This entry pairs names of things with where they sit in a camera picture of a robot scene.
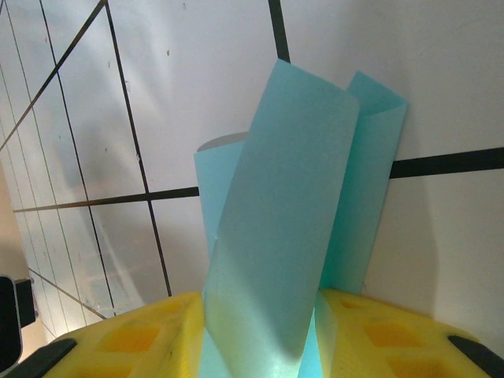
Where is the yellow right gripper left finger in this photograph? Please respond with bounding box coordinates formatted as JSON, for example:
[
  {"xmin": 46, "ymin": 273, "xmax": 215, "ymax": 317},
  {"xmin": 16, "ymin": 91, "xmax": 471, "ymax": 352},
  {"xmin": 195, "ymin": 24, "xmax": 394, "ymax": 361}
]
[{"xmin": 21, "ymin": 291, "xmax": 206, "ymax": 378}]

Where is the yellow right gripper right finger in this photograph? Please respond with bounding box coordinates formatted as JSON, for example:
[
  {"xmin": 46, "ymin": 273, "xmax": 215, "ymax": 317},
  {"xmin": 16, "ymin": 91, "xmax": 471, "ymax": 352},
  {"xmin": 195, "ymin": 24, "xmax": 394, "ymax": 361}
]
[{"xmin": 321, "ymin": 289, "xmax": 504, "ymax": 378}]

